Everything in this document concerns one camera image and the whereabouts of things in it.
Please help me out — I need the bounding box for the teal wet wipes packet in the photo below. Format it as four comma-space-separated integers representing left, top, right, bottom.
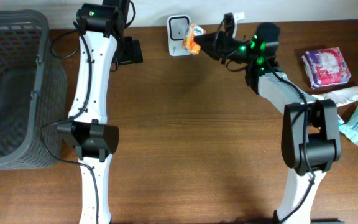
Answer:
337, 105, 358, 146

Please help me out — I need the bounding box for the white tube brown cap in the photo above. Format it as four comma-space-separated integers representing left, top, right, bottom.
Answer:
313, 86, 358, 107

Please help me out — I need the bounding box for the grey plastic mesh basket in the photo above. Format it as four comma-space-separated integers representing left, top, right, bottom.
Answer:
0, 10, 68, 170

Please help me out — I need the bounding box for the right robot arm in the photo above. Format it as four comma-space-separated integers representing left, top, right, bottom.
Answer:
194, 22, 341, 223

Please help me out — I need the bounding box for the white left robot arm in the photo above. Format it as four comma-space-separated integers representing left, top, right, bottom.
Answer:
57, 0, 143, 223

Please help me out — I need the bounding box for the white barcode scanner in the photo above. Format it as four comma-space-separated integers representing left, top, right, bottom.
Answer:
167, 14, 191, 57

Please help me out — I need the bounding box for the red purple plastic pack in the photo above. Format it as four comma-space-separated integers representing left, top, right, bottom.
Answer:
301, 47, 351, 89

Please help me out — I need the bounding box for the orange Kleenex tissue pack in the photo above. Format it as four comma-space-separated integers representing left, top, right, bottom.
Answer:
181, 22, 206, 55

